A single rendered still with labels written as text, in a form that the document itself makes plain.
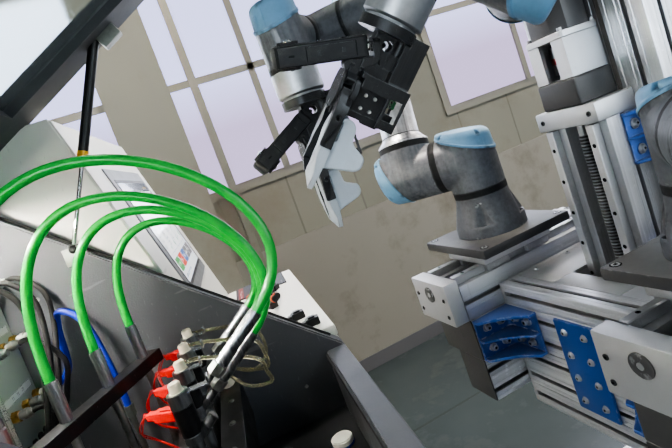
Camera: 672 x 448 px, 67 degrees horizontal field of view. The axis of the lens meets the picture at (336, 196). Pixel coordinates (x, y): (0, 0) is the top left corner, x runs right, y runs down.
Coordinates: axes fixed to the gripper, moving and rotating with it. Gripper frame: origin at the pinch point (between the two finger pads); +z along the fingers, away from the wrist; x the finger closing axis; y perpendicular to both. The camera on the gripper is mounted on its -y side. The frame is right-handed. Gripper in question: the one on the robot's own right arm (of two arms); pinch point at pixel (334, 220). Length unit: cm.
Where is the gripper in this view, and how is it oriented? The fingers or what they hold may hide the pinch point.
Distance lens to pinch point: 80.6
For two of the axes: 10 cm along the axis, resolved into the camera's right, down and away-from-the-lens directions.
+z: 3.4, 9.4, 1.0
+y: 9.1, -3.5, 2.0
